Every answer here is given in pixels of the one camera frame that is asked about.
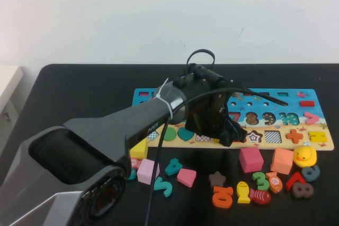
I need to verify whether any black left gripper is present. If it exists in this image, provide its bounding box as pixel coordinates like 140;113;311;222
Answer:
185;91;248;148

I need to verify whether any brown star piece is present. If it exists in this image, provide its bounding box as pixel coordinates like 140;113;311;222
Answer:
208;170;227;187

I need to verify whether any colourful wooden puzzle board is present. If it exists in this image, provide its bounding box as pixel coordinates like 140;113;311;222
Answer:
132;87;334;150

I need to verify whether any teal heart piece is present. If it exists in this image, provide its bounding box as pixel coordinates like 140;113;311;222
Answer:
176;127;195;141

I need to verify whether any green number three piece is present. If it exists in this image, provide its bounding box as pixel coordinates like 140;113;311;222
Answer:
251;171;270;191

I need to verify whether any yellow fish piece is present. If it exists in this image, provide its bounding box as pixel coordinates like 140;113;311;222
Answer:
236;180;251;204

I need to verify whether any orange plus sign piece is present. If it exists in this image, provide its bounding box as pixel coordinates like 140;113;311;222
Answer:
285;129;304;143

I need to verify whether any pink trapezoid piece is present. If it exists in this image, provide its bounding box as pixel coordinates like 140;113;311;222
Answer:
176;168;197;188

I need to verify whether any orange number ten piece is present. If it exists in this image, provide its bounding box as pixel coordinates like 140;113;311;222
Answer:
212;185;234;209

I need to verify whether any green circle piece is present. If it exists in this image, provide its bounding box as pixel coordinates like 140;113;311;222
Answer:
163;127;177;141

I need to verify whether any teal number four piece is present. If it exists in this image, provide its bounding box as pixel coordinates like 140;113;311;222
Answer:
164;158;183;177

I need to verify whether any red fish piece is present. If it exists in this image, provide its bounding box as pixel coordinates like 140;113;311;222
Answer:
248;187;272;205

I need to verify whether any red number seven piece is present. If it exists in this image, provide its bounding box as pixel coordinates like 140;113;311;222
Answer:
284;171;307;191

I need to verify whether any pink greater-than sign piece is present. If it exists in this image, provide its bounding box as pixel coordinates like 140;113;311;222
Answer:
304;111;319;125

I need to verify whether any yellow equals sign piece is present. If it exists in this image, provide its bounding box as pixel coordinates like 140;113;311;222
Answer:
308;131;326;142

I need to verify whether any blue-grey number nine piece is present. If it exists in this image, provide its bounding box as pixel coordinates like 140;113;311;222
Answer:
301;164;320;182

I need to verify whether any brown number eight piece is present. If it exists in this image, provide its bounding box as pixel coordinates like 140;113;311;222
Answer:
291;182;315;199

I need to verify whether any hot pink cube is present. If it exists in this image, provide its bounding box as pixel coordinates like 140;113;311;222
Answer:
238;146;264;173

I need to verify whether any salmon orange cube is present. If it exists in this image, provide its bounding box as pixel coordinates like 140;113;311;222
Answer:
270;147;295;175

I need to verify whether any orange fish with ten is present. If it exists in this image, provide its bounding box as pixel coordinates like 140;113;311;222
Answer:
265;170;283;194

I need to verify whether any yellow rubber duck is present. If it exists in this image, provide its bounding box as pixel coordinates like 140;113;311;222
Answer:
292;146;318;168

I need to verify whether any white zip tie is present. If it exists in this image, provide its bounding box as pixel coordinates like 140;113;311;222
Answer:
155;77;175;126

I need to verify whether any teal number five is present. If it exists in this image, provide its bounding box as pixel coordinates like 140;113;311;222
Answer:
153;176;173;197

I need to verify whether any light pink cube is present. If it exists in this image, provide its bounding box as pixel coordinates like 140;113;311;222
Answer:
137;158;160;185

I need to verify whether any yellow cube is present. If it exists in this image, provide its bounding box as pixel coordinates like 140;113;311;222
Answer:
129;139;148;159

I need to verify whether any white side shelf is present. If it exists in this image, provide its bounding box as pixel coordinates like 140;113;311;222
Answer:
0;65;24;158

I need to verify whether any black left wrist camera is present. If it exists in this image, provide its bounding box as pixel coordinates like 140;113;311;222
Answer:
189;63;226;89

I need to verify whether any long black cable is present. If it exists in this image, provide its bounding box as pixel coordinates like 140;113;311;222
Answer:
144;87;289;226

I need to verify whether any black looped cable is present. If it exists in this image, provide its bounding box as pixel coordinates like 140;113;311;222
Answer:
186;48;216;75

